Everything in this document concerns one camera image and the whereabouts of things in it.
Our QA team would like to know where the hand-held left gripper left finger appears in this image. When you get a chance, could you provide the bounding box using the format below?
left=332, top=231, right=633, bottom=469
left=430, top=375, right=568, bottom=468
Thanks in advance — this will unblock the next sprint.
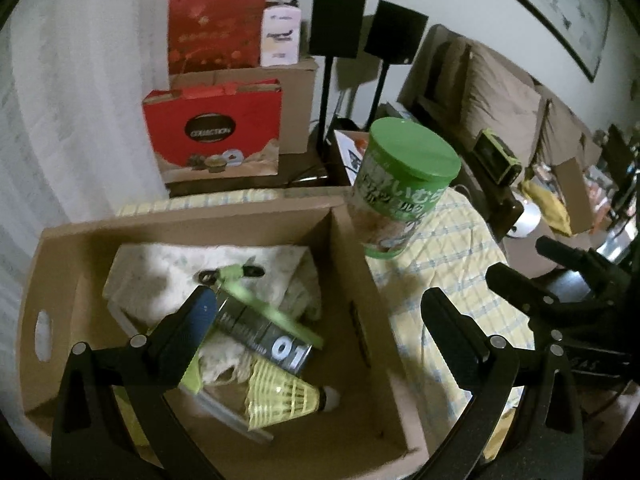
left=50, top=285, right=221, bottom=480

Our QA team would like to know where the brown cardboard piece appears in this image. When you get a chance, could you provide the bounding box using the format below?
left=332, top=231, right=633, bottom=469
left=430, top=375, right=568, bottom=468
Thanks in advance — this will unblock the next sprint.
left=555, top=157, right=596, bottom=235

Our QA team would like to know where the brown cardboard box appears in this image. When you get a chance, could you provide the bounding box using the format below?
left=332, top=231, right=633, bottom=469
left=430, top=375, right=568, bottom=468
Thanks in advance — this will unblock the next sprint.
left=17, top=195, right=426, bottom=471

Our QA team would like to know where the tan sofa cushion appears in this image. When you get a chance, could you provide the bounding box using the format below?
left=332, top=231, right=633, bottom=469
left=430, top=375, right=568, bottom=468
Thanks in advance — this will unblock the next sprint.
left=542, top=97, right=601, bottom=171
left=462, top=42, right=546, bottom=161

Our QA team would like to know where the white patterned tote bag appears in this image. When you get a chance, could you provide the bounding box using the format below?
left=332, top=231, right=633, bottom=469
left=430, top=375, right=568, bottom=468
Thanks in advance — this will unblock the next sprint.
left=102, top=242, right=323, bottom=391

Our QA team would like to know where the large brown cardboard carton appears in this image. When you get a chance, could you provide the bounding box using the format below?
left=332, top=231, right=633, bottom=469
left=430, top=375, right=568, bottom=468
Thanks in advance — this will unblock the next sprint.
left=169, top=56, right=318, bottom=156

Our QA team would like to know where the black speaker on stand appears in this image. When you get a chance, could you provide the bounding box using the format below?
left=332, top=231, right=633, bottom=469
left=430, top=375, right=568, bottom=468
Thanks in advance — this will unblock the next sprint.
left=364, top=0, right=430, bottom=121
left=309, top=0, right=367, bottom=146

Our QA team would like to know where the white round device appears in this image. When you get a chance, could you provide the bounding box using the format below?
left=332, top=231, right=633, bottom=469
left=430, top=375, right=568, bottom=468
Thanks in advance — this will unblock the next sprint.
left=507, top=195, right=543, bottom=238

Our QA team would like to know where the yellow shuttlecock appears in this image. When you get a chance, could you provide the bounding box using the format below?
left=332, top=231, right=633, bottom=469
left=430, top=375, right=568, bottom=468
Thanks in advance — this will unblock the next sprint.
left=244, top=357, right=342, bottom=431

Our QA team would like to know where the white box with orange print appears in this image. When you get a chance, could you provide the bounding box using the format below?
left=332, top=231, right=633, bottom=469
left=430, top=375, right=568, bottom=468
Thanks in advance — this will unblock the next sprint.
left=332, top=129, right=373, bottom=188

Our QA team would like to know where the red paper gift bag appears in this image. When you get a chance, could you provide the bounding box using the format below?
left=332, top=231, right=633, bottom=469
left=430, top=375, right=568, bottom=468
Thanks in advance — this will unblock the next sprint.
left=167, top=0, right=268, bottom=76

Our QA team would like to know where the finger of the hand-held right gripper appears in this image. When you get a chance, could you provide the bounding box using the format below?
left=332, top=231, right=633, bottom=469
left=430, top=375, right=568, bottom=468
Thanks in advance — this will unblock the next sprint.
left=486, top=262, right=556, bottom=321
left=535, top=236, right=628, bottom=286

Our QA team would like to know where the green and black device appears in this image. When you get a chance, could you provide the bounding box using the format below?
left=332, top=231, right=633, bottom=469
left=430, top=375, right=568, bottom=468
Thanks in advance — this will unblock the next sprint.
left=472, top=129, right=521, bottom=186

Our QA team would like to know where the brown sofa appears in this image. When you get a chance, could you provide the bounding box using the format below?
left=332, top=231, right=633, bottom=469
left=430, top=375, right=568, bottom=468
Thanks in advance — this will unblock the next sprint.
left=397, top=25, right=640, bottom=281

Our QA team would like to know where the yellow plaid tablecloth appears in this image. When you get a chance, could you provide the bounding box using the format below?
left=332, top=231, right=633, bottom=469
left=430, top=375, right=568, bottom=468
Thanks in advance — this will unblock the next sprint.
left=115, top=187, right=536, bottom=466

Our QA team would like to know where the small white carton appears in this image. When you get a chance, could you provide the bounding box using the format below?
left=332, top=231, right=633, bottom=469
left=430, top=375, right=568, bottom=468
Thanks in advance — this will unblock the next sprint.
left=260, top=4, right=302, bottom=67

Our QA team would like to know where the green lidded snack canister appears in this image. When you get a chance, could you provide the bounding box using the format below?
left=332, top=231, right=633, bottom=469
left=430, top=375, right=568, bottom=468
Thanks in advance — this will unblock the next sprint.
left=350, top=116, right=462, bottom=261

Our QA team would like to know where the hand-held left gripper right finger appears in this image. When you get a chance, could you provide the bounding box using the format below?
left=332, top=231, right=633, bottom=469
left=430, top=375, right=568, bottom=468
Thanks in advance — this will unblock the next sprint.
left=415, top=287, right=586, bottom=480

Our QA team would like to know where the white curtain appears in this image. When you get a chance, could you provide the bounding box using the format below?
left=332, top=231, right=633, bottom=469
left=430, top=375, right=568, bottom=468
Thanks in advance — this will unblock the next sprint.
left=0, top=0, right=171, bottom=411

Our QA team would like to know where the yellow cloth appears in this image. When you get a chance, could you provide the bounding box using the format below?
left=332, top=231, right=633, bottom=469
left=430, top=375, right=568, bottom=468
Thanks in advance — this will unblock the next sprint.
left=522, top=180, right=573, bottom=236

